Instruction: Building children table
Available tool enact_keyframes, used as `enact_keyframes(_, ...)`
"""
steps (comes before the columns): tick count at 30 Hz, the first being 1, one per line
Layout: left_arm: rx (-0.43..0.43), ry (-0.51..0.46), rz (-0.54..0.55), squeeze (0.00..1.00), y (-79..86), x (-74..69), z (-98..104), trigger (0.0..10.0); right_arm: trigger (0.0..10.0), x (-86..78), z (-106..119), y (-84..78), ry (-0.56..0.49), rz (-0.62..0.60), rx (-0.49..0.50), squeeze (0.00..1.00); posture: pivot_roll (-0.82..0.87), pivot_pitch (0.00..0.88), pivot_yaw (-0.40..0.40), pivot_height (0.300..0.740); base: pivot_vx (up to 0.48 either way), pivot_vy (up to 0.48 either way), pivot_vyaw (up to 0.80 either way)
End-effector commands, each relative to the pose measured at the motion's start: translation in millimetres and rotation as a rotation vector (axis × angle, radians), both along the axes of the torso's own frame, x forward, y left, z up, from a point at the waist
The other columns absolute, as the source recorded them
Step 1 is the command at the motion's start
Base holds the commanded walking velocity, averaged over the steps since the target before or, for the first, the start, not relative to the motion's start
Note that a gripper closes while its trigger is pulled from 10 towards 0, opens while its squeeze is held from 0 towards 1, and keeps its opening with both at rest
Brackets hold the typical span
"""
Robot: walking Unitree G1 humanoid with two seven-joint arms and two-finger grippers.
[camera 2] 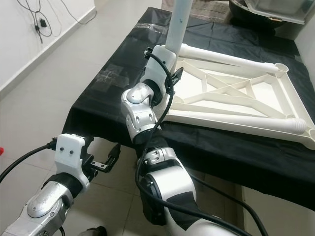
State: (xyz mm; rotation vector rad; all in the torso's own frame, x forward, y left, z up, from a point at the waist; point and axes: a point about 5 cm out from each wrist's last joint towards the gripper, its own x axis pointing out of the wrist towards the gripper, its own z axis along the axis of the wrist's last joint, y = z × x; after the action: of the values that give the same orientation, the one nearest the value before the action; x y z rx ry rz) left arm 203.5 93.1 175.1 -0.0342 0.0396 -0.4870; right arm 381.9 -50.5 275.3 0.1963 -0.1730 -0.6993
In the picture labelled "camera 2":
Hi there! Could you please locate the clear plastic container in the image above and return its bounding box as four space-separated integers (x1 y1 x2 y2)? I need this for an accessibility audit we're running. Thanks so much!
246 0 305 24

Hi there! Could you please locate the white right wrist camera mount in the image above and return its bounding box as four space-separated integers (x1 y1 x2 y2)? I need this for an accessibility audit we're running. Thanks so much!
143 45 178 94

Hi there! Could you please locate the black round basin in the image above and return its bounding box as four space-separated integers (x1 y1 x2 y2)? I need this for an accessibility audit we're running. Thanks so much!
229 0 306 30

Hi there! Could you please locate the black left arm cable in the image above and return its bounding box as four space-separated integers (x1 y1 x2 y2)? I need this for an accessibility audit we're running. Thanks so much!
0 139 57 182

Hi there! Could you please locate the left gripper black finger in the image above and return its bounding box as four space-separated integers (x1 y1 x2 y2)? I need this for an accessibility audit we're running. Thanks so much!
106 144 122 168

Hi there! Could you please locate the white plastic children table top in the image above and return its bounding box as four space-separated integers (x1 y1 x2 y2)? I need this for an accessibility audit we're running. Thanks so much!
148 43 315 150

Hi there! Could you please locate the beige patterned box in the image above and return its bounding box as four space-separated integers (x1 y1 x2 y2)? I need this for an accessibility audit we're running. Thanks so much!
161 0 232 10

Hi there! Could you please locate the white plastic table leg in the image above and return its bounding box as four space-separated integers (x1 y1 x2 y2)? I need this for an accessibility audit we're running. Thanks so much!
165 109 312 136
179 43 288 74
165 0 193 50

